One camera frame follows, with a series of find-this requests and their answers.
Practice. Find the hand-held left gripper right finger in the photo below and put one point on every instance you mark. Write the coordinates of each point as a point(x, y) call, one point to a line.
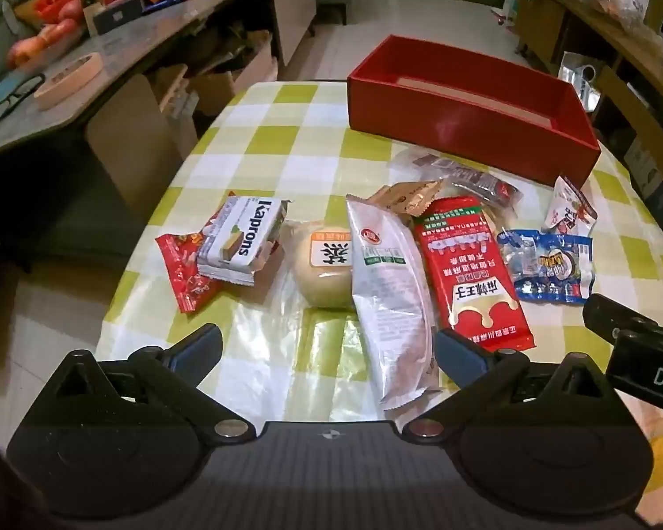
point(459, 354)

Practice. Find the red gummy candy packet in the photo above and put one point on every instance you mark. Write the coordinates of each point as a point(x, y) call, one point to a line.
point(183, 271)

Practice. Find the white long snack packet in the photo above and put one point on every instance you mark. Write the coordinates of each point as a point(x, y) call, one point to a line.
point(387, 298)

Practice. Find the red cardboard box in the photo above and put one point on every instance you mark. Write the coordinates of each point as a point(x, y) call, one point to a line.
point(464, 116)

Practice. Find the brown flat board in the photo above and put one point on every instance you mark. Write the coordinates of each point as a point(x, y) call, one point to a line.
point(138, 141)

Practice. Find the green white wafer packet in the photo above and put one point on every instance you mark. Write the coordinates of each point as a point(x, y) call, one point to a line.
point(243, 232)

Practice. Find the cardboard box with grey part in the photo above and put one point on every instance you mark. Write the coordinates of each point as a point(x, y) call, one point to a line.
point(174, 100)

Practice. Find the white silver plastic bag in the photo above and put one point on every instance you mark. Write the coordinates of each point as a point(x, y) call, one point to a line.
point(577, 81)

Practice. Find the black eyeglasses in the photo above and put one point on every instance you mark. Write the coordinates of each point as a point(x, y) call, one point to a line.
point(14, 98)

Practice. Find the clear packet of dark snack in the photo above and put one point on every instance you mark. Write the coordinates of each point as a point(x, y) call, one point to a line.
point(475, 179)

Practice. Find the red long snack packet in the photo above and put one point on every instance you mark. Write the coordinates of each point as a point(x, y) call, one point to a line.
point(469, 279)

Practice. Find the brown small snack packet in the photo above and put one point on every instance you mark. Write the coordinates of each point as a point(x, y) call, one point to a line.
point(406, 197)

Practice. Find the red plastic package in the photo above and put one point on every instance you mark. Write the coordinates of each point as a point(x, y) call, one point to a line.
point(61, 0)

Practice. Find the red net bag of oranges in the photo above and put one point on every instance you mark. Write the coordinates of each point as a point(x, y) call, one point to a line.
point(33, 47)

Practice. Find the white red small snack packet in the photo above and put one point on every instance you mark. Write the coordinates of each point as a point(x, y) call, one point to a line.
point(569, 204)

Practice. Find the round bun with label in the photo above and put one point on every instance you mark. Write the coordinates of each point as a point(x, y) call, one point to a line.
point(320, 282)

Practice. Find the clear crumpled plastic bag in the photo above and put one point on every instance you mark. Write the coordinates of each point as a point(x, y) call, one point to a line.
point(635, 3)

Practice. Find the dark blue box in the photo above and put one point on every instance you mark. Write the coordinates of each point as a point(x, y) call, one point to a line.
point(116, 15)

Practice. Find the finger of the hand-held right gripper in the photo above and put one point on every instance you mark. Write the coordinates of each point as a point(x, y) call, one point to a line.
point(605, 310)

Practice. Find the beige tape roll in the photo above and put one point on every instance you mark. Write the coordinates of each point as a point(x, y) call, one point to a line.
point(69, 89)

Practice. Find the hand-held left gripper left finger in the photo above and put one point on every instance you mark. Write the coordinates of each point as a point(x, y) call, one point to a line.
point(190, 349)

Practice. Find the large open cardboard box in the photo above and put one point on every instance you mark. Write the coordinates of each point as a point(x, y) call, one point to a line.
point(224, 77)

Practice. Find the blue snack packet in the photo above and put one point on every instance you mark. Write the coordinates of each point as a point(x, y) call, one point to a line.
point(547, 266)

